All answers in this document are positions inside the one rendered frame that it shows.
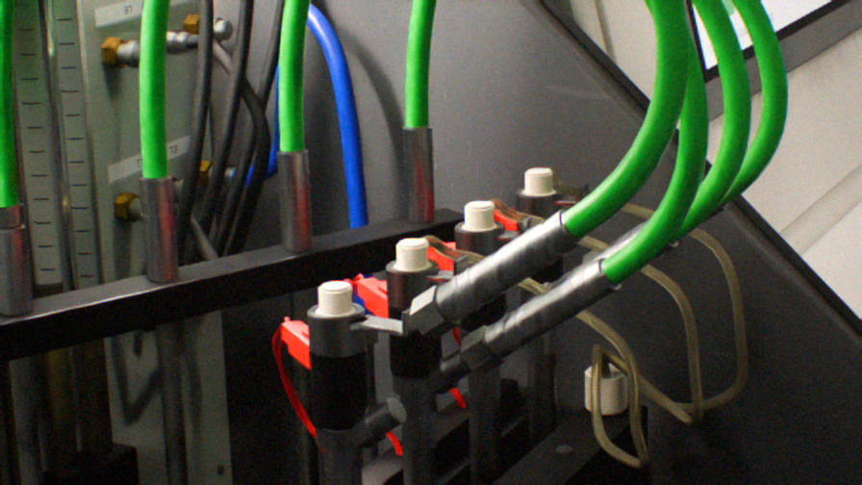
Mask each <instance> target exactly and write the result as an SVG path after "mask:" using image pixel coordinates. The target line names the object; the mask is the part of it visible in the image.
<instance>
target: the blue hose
mask: <svg viewBox="0 0 862 485"><path fill-rule="evenodd" d="M307 26H308V27H309V28H310V29H311V30H312V32H313V33H314V35H315V36H316V37H317V40H318V42H319V44H320V46H321V48H322V50H323V52H324V54H325V57H326V60H327V62H328V65H329V68H330V72H331V77H332V81H333V86H334V91H335V95H336V102H337V108H338V115H339V121H340V128H341V136H342V152H343V160H344V169H345V178H346V187H347V197H348V207H349V216H350V227H351V228H356V227H360V226H365V225H369V222H368V203H367V192H366V182H365V174H364V164H363V154H362V146H361V139H360V130H359V122H358V116H357V109H356V103H355V96H354V89H353V86H352V81H351V76H350V71H349V67H348V63H347V60H346V57H345V54H344V52H343V49H342V45H341V43H340V41H339V39H338V37H337V35H336V33H335V31H334V29H333V27H332V26H331V25H330V23H329V22H328V20H327V19H326V17H325V16H324V15H323V14H322V13H321V12H320V11H319V10H318V9H317V8H316V7H314V6H313V5H312V4H310V8H309V14H308V20H307ZM279 149H280V127H279V61H278V65H277V68H276V106H275V132H274V141H273V146H272V149H271V152H270V156H269V163H268V167H267V171H266V178H265V180H266V179H268V178H270V177H272V176H273V175H275V174H276V173H277V171H278V164H277V151H278V150H279ZM252 170H253V166H252V167H251V168H250V169H249V172H248V175H247V179H246V182H245V187H246V188H247V187H248V185H249V181H250V177H251V174H252ZM355 293H356V303H357V304H359V305H361V306H362V307H363V308H364V309H365V315H368V314H372V312H371V311H370V310H368V309H367V308H366V307H365V301H364V300H363V299H362V298H360V297H359V296H358V294H357V286H356V292H355Z"/></svg>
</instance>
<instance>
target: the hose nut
mask: <svg viewBox="0 0 862 485"><path fill-rule="evenodd" d="M438 288H439V286H436V285H435V286H434V287H432V288H431V289H429V290H428V291H426V292H424V293H423V294H421V295H419V296H418V297H416V298H415V299H413V303H412V307H411V312H410V317H411V318H412V320H413V322H414V323H415V325H416V326H417V328H418V330H419V332H420V333H421V335H423V336H427V337H431V338H436V339H439V338H440V337H441V336H443V335H444V334H446V333H447V332H449V331H451V330H452V329H454V328H455V327H457V326H459V325H460V323H461V320H453V319H450V318H448V317H447V316H446V315H444V313H443V312H442V311H441V309H440V307H439V306H438V302H437V290H438Z"/></svg>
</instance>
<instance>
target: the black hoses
mask: <svg viewBox="0 0 862 485"><path fill-rule="evenodd" d="M285 1H286V0H277V6H276V11H275V16H274V20H273V25H272V30H271V34H270V39H269V43H268V47H267V51H266V58H265V62H264V66H263V70H262V74H261V78H260V82H259V85H258V88H257V92H256V93H255V91H254V90H253V89H252V87H251V86H250V84H249V82H248V80H247V79H246V77H245V76H244V75H245V70H246V64H247V57H248V51H249V44H250V37H251V29H252V20H253V9H254V0H240V13H239V22H238V30H237V38H236V45H235V52H234V58H232V57H231V56H230V54H229V53H228V52H227V51H226V49H225V48H224V47H223V46H222V45H221V44H220V43H219V42H218V41H217V40H215V39H214V0H199V35H191V36H188V37H187V40H186V46H187V48H188V49H195V48H198V61H197V75H196V87H195V96H194V107H193V115H192V124H191V131H190V144H189V151H188V157H187V163H186V169H185V175H184V180H183V186H182V190H181V196H180V201H179V204H176V203H174V210H175V214H176V216H175V218H176V220H175V226H176V240H177V252H178V266H179V267H183V266H185V264H184V263H181V261H182V256H183V252H184V248H185V244H186V239H187V234H188V232H189V233H190V236H191V238H192V239H193V243H192V246H191V250H190V256H189V258H188V261H187V265H192V264H196V263H201V262H205V261H210V260H213V259H218V258H222V255H223V252H224V249H225V246H226V244H227V241H228V238H229V235H230V232H231V229H232V226H233V223H234V220H235V217H236V213H237V210H238V208H239V204H240V201H241V196H242V192H243V189H244V186H245V182H246V179H247V175H248V172H249V169H250V166H251V162H252V159H253V155H254V152H255V148H256V145H257V152H256V159H255V163H254V166H253V170H252V174H251V177H250V181H249V185H248V188H247V192H246V195H245V199H244V202H243V205H242V209H241V214H240V218H239V221H238V224H237V227H236V230H235V234H234V237H233V240H232V242H231V244H230V247H229V250H228V253H227V255H226V257H227V256H231V255H236V254H240V253H242V251H243V248H244V245H245V242H246V239H247V236H248V233H249V230H250V227H251V224H252V221H253V217H254V215H255V212H256V208H257V205H258V201H259V198H260V194H261V191H262V187H263V184H264V181H265V178H266V171H267V167H268V163H269V156H270V133H269V127H268V123H267V120H266V115H265V112H266V106H267V102H268V99H269V95H270V91H271V88H272V84H273V80H274V76H275V72H276V68H277V65H278V61H279V57H280V46H281V34H282V21H283V10H284V7H285ZM213 56H214V57H215V59H216V60H217V61H218V62H219V63H220V65H221V66H222V67H223V69H224V70H225V72H226V73H227V74H228V76H229V77H230V82H229V87H228V92H227V97H226V103H225V108H224V113H223V118H222V122H221V127H220V132H219V137H218V141H217V146H216V151H215V158H214V162H213V166H212V171H211V175H210V179H209V183H208V187H207V191H206V195H205V199H204V202H203V206H202V210H201V214H200V218H199V221H197V220H196V219H195V217H194V216H193V214H192V213H191V212H192V208H193V202H194V198H195V192H196V187H197V182H198V176H199V170H200V165H201V159H202V152H203V146H204V139H205V132H206V124H207V116H208V108H209V98H210V88H211V77H212V62H213ZM241 97H242V99H243V101H244V103H245V105H246V107H247V109H248V111H249V112H250V118H249V121H248V125H247V129H246V133H245V136H244V140H243V144H242V147H241V153H240V156H239V159H238V163H237V166H236V170H235V173H234V177H233V180H232V184H231V187H230V190H229V193H228V196H227V199H226V203H225V206H224V209H223V212H222V216H221V219H220V222H219V225H218V227H217V230H216V233H215V238H214V241H213V244H211V242H210V241H209V235H210V232H211V228H212V224H213V220H214V217H215V213H216V206H217V202H218V199H219V195H220V191H221V187H222V183H223V179H224V174H225V170H226V167H227V163H228V158H229V154H230V149H231V144H232V140H233V136H234V131H235V127H236V121H237V116H238V111H239V106H240V102H241Z"/></svg>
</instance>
